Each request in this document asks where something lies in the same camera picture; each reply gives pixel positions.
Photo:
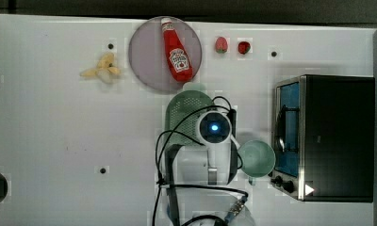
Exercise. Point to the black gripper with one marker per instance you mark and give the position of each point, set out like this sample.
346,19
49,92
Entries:
232,118

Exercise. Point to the green strainer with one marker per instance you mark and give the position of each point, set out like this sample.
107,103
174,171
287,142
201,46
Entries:
187,105

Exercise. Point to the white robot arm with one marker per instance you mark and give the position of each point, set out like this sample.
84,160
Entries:
210,161

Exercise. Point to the green cup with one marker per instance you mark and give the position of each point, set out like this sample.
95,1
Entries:
258,159

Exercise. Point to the dark red strawberry toy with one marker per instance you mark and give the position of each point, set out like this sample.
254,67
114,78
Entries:
244,47

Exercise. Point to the pink strawberry toy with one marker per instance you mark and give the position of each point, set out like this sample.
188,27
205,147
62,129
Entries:
221,45

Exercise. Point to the red ketchup bottle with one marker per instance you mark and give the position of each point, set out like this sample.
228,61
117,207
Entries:
176,55

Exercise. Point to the black toaster oven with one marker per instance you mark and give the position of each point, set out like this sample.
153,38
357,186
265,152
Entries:
323,138

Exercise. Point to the grey round plate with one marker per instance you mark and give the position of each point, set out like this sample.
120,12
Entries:
147,59

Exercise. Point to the peeled banana toy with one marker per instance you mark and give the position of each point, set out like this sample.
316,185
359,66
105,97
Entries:
105,69

